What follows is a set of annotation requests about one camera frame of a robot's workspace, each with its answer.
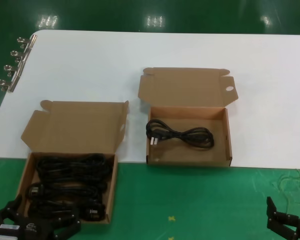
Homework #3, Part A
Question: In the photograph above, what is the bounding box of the green table mat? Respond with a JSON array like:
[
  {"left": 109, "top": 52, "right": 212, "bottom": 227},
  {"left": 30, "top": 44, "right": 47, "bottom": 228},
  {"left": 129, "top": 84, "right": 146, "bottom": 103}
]
[{"left": 0, "top": 157, "right": 300, "bottom": 240}]

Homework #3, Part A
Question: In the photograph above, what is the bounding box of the open brown cardboard box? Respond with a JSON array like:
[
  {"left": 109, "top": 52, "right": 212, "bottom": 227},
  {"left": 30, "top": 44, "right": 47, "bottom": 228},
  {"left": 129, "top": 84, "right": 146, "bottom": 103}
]
[
  {"left": 20, "top": 99, "right": 130, "bottom": 224},
  {"left": 137, "top": 66, "right": 239, "bottom": 167}
]

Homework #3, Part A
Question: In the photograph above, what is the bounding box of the silver binder clip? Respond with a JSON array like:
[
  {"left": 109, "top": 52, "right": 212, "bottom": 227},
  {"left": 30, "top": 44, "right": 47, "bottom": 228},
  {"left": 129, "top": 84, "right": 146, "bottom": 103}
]
[
  {"left": 0, "top": 77, "right": 18, "bottom": 93},
  {"left": 10, "top": 49, "right": 31, "bottom": 63},
  {"left": 16, "top": 35, "right": 38, "bottom": 50},
  {"left": 3, "top": 63, "right": 25, "bottom": 77}
]

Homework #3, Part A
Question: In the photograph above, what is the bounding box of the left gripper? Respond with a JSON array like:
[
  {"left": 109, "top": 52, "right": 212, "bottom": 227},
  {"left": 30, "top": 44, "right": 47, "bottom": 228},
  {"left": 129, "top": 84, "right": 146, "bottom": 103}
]
[{"left": 0, "top": 194, "right": 81, "bottom": 240}]

